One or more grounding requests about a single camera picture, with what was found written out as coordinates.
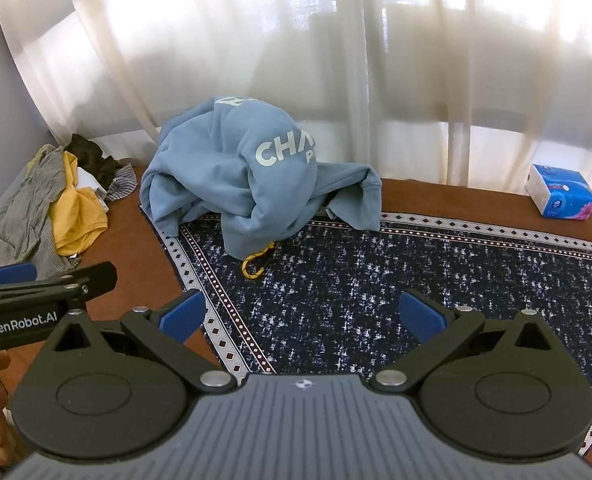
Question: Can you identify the light blue Champion hoodie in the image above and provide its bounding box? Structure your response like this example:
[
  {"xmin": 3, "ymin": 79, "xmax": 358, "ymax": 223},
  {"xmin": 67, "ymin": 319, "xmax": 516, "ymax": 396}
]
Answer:
[{"xmin": 140, "ymin": 96, "xmax": 382, "ymax": 260}]

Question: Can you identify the dark olive garment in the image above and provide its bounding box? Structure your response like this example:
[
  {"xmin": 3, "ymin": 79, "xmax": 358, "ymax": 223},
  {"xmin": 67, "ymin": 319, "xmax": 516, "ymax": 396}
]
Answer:
[{"xmin": 65, "ymin": 133, "xmax": 122, "ymax": 190}]

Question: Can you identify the white striped small garment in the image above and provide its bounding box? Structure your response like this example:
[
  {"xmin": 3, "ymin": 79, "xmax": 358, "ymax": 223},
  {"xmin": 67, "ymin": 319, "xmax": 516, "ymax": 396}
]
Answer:
[{"xmin": 105, "ymin": 164, "xmax": 138, "ymax": 202}]

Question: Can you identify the navy patterned rug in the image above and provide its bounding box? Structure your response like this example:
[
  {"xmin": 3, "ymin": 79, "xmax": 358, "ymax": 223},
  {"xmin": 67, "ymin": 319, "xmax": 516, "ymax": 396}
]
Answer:
[{"xmin": 140, "ymin": 204, "xmax": 592, "ymax": 456}]

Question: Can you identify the blue tissue pack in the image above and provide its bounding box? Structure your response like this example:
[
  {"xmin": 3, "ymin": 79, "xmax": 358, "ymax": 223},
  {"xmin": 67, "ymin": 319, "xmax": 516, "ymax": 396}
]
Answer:
[{"xmin": 525, "ymin": 165, "xmax": 592, "ymax": 221}]

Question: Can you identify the white sheer curtain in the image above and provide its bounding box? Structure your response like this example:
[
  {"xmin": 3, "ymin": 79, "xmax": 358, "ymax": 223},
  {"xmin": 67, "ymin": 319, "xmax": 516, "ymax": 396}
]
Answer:
[{"xmin": 0, "ymin": 0, "xmax": 592, "ymax": 193}]

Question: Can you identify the yellow hoodie drawstring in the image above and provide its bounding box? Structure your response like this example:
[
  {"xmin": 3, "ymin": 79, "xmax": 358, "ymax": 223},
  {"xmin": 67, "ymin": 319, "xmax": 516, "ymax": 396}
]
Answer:
[{"xmin": 241, "ymin": 242, "xmax": 276, "ymax": 280}]

